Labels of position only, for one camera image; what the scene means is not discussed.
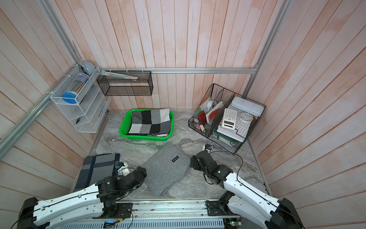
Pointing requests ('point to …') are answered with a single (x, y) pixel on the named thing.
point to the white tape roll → (246, 117)
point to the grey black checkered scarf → (155, 122)
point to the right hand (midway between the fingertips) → (195, 158)
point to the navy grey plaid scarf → (95, 167)
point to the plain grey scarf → (167, 166)
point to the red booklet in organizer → (202, 117)
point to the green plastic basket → (125, 125)
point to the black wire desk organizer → (213, 102)
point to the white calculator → (229, 119)
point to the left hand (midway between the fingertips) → (142, 176)
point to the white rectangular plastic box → (250, 107)
